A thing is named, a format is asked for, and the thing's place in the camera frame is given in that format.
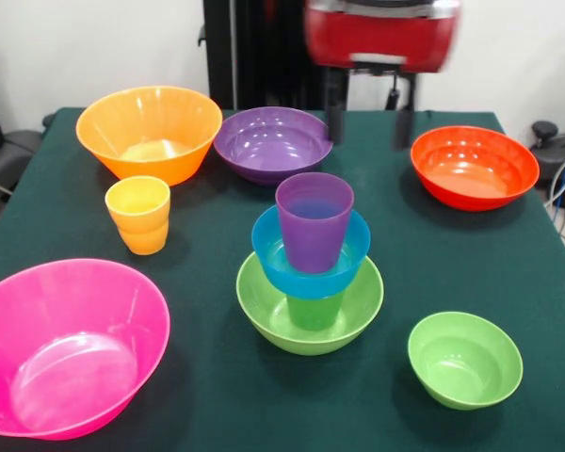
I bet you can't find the green plastic cup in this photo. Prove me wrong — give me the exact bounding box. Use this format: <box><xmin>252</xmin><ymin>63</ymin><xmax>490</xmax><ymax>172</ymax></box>
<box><xmin>285</xmin><ymin>291</ymin><xmax>347</xmax><ymax>331</ymax></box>

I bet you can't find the dark green table cloth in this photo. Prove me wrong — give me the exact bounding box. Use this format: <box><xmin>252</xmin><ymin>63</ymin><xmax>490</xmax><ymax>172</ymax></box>
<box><xmin>0</xmin><ymin>106</ymin><xmax>565</xmax><ymax>452</ymax></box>

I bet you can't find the blue plastic bowl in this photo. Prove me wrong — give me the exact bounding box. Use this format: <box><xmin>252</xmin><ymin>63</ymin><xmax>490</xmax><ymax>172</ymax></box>
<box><xmin>250</xmin><ymin>205</ymin><xmax>373</xmax><ymax>301</ymax></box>

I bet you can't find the large green plastic bowl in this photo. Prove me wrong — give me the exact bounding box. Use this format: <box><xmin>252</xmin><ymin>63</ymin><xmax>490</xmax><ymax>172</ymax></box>
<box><xmin>235</xmin><ymin>251</ymin><xmax>385</xmax><ymax>357</ymax></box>

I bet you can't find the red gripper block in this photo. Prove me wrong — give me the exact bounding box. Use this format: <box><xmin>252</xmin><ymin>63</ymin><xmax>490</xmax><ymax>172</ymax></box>
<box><xmin>304</xmin><ymin>3</ymin><xmax>461</xmax><ymax>150</ymax></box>

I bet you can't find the large pink plastic bowl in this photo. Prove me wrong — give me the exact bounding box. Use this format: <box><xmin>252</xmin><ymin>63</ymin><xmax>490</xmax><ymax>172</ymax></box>
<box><xmin>0</xmin><ymin>257</ymin><xmax>172</xmax><ymax>442</ymax></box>

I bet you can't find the orange plastic bowl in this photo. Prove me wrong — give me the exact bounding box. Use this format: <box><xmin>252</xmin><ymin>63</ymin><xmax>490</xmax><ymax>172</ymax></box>
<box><xmin>75</xmin><ymin>85</ymin><xmax>224</xmax><ymax>188</ymax></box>

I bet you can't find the purple plastic cup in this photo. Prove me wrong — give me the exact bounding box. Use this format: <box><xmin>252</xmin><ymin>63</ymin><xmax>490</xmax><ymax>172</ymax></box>
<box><xmin>274</xmin><ymin>171</ymin><xmax>356</xmax><ymax>275</ymax></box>

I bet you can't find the yellow plastic cup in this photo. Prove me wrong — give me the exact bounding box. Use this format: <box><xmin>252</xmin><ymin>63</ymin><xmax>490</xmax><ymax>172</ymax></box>
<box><xmin>104</xmin><ymin>175</ymin><xmax>171</xmax><ymax>257</ymax></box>

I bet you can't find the small green plastic bowl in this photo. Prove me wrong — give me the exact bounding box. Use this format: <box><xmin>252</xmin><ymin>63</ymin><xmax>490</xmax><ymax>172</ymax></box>
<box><xmin>407</xmin><ymin>311</ymin><xmax>525</xmax><ymax>412</ymax></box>

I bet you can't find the black pedestal leg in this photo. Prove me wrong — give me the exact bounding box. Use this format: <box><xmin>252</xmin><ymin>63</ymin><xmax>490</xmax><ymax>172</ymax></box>
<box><xmin>0</xmin><ymin>129</ymin><xmax>46</xmax><ymax>190</ymax></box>
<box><xmin>522</xmin><ymin>121</ymin><xmax>565</xmax><ymax>211</ymax></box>

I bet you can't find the red plastic bowl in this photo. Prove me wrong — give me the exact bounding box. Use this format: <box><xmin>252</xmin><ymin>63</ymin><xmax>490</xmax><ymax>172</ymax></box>
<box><xmin>410</xmin><ymin>124</ymin><xmax>541</xmax><ymax>212</ymax></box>

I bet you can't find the purple plastic bowl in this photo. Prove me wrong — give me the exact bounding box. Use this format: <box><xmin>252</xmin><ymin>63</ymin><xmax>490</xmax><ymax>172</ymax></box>
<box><xmin>213</xmin><ymin>105</ymin><xmax>335</xmax><ymax>188</ymax></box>

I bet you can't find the tangle of floor cables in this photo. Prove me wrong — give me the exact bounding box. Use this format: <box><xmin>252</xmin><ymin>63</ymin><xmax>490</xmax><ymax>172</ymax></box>
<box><xmin>543</xmin><ymin>145</ymin><xmax>565</xmax><ymax>251</ymax></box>

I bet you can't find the black cable with plug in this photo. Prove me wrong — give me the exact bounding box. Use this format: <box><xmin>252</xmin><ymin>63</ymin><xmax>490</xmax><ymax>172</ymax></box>
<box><xmin>385</xmin><ymin>74</ymin><xmax>402</xmax><ymax>112</ymax></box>

